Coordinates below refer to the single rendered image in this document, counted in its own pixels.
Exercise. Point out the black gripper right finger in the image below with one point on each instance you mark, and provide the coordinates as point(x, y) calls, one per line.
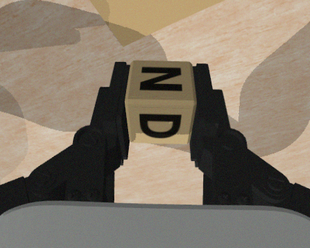
point(233, 174)

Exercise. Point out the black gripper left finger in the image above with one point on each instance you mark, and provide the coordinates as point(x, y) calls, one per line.
point(78, 173)

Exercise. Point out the tan square mat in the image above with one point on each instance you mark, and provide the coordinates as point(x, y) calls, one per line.
point(131, 20)

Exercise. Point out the tan letter block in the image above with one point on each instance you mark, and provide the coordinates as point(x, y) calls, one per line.
point(160, 102)

